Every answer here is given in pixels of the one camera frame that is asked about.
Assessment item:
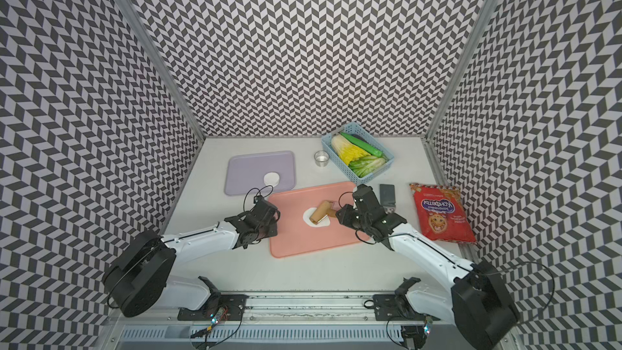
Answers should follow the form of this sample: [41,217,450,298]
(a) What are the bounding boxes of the wooden rolling pin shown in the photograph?
[309,200,336,225]

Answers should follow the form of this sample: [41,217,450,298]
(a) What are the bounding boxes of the white dough piece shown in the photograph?
[303,207,330,228]

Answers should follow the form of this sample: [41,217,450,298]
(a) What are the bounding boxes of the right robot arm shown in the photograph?
[336,185,520,349]

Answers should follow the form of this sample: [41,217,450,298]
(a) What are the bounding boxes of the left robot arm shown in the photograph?
[102,196,280,318]

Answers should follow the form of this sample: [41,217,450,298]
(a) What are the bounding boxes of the metal rectangular dough scraper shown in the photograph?
[379,184,396,213]

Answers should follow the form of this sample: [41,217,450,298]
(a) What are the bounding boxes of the stack of white dumpling wrappers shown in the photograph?
[263,172,280,187]

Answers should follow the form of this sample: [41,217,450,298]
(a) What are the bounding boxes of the pink cutting board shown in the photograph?
[269,181,359,259]

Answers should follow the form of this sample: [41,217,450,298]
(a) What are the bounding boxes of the green lettuce leaves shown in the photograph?
[348,156,386,178]

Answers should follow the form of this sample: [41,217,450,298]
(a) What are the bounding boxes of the purple plastic tray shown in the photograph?
[225,151,296,196]

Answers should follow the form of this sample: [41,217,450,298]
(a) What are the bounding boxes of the yellow napa cabbage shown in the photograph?
[330,134,369,166]

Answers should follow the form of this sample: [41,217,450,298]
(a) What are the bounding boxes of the red snack bag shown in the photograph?
[410,183,476,244]

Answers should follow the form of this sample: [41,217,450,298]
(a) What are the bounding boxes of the light blue perforated plastic basket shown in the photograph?
[322,122,395,185]

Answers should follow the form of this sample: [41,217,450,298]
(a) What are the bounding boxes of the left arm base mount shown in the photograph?
[178,276,249,324]

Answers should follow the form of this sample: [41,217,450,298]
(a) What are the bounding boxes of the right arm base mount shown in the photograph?
[363,277,439,322]

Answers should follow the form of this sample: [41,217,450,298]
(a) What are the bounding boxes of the metal base rail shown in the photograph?
[103,288,424,349]

